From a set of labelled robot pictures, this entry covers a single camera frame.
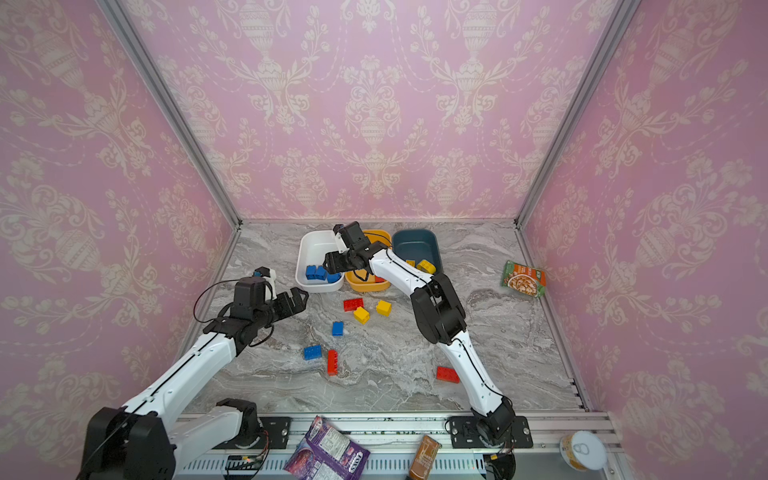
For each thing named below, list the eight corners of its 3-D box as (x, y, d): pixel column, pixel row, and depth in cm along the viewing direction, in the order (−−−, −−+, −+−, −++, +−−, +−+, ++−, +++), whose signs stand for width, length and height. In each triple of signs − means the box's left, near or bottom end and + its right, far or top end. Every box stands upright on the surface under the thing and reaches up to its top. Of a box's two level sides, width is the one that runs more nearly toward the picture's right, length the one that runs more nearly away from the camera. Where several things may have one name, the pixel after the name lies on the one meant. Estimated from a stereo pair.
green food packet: (500, 286, 104) (502, 282, 102) (504, 263, 111) (506, 259, 109) (542, 299, 101) (545, 295, 99) (544, 275, 107) (547, 271, 105)
